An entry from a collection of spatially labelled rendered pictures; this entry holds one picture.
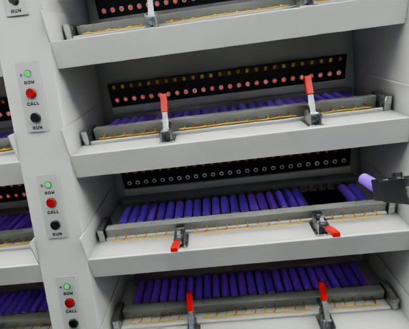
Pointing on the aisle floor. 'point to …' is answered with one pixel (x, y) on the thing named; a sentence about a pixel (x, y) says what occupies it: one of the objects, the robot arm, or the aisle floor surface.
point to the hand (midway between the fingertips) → (398, 188)
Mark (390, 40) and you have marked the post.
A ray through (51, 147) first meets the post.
